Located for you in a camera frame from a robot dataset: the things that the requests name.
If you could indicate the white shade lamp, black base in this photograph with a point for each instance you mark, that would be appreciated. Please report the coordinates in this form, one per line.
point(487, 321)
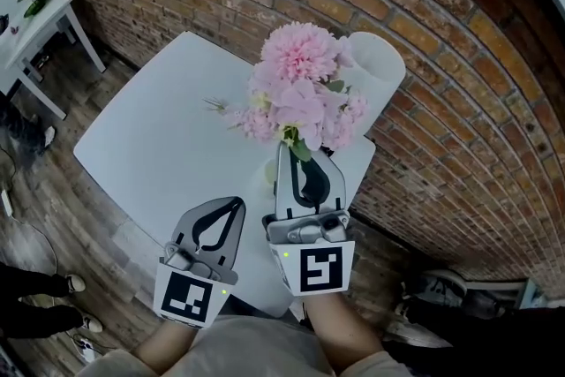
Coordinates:
point(375, 75)

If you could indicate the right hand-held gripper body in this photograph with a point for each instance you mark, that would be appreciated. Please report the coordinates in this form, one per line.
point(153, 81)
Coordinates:
point(320, 269)

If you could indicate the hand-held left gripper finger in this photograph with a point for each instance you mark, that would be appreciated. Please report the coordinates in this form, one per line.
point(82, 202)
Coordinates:
point(183, 229)
point(236, 238)

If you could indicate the small white side table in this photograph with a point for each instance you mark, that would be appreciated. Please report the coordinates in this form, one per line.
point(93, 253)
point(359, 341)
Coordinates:
point(39, 26)

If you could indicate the white power adapter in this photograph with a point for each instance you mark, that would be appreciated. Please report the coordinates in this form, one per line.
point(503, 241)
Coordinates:
point(85, 351)

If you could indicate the person's left forearm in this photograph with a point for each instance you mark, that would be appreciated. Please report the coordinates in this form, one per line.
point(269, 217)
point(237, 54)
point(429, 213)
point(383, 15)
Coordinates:
point(165, 344)

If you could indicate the pink flowers bunch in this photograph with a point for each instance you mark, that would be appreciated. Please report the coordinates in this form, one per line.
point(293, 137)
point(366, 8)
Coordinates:
point(296, 57)

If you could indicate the white power strip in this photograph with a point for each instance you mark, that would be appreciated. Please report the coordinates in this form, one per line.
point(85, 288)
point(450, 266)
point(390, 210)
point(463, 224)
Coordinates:
point(5, 202)

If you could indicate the white vase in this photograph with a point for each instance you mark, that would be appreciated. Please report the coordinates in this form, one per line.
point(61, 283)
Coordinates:
point(264, 176)

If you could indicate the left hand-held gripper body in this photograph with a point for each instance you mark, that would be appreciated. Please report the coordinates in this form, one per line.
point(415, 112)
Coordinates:
point(185, 298)

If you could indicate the person's right forearm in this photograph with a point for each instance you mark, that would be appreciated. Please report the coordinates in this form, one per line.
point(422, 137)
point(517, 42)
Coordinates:
point(340, 331)

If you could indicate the person's beige shirt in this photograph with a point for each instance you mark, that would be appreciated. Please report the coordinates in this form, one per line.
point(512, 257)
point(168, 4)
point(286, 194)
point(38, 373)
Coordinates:
point(247, 349)

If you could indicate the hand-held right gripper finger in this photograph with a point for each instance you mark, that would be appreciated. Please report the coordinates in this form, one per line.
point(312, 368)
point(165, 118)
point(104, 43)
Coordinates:
point(282, 190)
point(337, 190)

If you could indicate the light grey floor frame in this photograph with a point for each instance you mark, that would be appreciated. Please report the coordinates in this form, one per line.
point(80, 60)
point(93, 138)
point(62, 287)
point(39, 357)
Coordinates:
point(507, 293)

